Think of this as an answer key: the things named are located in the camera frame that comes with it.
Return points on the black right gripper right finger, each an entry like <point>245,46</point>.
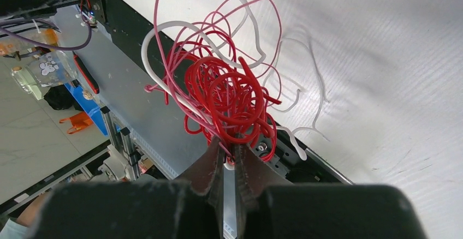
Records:
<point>269,206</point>

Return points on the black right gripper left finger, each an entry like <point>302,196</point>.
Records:
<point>189,206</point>

